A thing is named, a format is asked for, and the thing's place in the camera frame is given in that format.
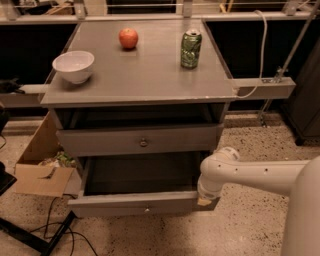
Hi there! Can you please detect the grey drawer cabinet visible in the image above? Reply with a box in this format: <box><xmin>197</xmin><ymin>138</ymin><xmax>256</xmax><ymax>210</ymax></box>
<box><xmin>39</xmin><ymin>18</ymin><xmax>238</xmax><ymax>201</ymax></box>

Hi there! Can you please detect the grey top drawer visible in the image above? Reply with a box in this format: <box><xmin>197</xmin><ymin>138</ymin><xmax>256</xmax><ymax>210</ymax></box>
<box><xmin>56</xmin><ymin>124</ymin><xmax>223</xmax><ymax>157</ymax></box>

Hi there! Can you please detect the white cable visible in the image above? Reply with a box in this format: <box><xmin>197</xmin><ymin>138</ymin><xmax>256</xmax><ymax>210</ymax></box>
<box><xmin>235</xmin><ymin>9</ymin><xmax>268</xmax><ymax>100</ymax></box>

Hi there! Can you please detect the green soda can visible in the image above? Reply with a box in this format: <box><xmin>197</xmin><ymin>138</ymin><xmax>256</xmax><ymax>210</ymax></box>
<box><xmin>180</xmin><ymin>29</ymin><xmax>202</xmax><ymax>69</ymax></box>

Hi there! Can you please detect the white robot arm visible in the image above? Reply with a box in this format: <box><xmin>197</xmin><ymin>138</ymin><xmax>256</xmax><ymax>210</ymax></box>
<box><xmin>197</xmin><ymin>147</ymin><xmax>320</xmax><ymax>256</ymax></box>

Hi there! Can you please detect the black object at left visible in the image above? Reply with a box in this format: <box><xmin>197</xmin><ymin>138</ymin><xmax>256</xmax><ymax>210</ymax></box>
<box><xmin>0</xmin><ymin>78</ymin><xmax>25</xmax><ymax>94</ymax></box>

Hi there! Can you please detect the white bowl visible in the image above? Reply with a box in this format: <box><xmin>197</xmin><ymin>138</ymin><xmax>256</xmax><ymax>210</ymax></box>
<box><xmin>52</xmin><ymin>51</ymin><xmax>95</xmax><ymax>84</ymax></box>

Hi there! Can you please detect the red apple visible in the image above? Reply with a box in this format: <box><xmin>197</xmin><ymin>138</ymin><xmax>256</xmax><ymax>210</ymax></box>
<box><xmin>118</xmin><ymin>28</ymin><xmax>139</xmax><ymax>49</ymax></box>

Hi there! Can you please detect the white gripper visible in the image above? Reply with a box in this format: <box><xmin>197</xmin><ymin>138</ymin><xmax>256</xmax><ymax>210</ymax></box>
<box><xmin>197</xmin><ymin>180</ymin><xmax>222</xmax><ymax>206</ymax></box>

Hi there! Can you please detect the black stand base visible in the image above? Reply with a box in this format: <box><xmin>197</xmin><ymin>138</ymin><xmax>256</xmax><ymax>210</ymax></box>
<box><xmin>0</xmin><ymin>210</ymin><xmax>76</xmax><ymax>256</ymax></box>

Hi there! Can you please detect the cardboard box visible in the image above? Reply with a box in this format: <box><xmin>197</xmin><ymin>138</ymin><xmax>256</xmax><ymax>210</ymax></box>
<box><xmin>14</xmin><ymin>114</ymin><xmax>81</xmax><ymax>197</ymax></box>

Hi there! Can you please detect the grey drawer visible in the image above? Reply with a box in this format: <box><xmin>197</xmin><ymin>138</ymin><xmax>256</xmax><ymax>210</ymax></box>
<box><xmin>56</xmin><ymin>124</ymin><xmax>223</xmax><ymax>157</ymax></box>
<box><xmin>68</xmin><ymin>152</ymin><xmax>217</xmax><ymax>218</ymax></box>

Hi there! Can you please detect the black floor cable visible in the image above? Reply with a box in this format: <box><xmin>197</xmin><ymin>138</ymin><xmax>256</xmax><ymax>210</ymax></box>
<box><xmin>29</xmin><ymin>195</ymin><xmax>99</xmax><ymax>256</ymax></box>

